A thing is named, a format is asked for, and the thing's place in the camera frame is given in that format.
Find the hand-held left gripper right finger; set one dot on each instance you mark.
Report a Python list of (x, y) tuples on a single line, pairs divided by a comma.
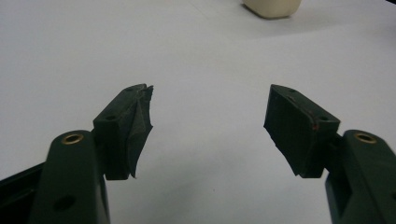
[(294, 130)]

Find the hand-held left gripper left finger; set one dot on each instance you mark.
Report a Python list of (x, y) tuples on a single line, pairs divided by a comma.
[(118, 130)]

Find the cream plastic container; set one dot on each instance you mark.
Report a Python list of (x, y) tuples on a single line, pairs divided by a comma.
[(272, 6)]

